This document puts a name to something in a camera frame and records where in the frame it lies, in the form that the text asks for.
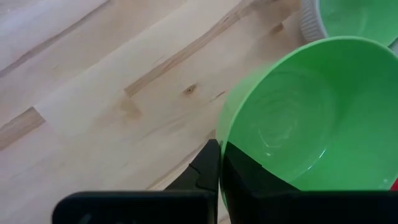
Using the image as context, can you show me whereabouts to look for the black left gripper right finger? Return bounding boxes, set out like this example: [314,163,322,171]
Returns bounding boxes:
[222,142,398,224]

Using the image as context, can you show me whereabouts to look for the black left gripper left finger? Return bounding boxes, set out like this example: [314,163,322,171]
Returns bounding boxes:
[52,138,221,224]

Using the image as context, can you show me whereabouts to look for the green plastic bowl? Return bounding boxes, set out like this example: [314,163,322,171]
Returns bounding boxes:
[215,35,398,210]
[318,0,398,47]

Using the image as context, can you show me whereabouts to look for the white ribbed bowl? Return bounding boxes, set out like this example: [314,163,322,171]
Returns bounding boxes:
[298,0,398,58]

